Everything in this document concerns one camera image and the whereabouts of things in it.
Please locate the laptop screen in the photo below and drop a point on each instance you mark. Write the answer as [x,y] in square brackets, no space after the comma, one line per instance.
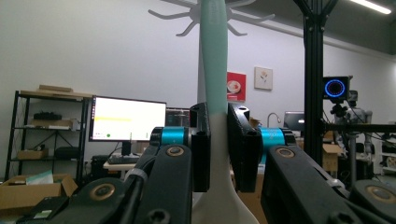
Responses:
[294,120]

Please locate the ceiling light strip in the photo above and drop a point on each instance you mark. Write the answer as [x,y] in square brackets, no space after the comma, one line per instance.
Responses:
[370,6]

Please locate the small cardboard box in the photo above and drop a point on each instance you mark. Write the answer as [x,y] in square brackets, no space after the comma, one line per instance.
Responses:
[330,157]

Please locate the bright computer monitor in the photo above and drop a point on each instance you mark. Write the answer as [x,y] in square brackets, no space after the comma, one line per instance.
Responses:
[129,118]

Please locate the black metal shelf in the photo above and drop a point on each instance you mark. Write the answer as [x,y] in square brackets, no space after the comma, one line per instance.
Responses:
[18,130]

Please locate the white hook rack stand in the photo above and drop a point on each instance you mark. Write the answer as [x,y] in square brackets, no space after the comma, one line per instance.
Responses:
[194,14]

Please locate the white wall picture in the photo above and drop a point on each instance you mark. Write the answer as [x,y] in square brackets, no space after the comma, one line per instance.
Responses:
[263,78]

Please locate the black metal frame post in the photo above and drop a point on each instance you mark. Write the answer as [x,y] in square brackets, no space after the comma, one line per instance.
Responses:
[313,77]

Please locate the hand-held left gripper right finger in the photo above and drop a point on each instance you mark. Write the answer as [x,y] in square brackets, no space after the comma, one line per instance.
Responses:
[244,146]

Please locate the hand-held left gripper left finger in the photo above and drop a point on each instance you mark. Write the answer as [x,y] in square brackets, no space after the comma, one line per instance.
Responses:
[199,146]

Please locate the red wall picture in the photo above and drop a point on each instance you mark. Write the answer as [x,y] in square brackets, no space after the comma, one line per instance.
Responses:
[236,87]

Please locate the black keyboard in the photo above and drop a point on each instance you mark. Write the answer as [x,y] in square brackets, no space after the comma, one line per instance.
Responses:
[123,159]

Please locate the open cardboard box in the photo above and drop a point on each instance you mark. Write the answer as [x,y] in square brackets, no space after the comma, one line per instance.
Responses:
[18,193]

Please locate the gooseneck desk lamp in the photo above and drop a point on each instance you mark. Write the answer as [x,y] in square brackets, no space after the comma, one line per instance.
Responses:
[274,115]

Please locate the dark computer monitor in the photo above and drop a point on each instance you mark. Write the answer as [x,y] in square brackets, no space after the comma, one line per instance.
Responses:
[177,117]

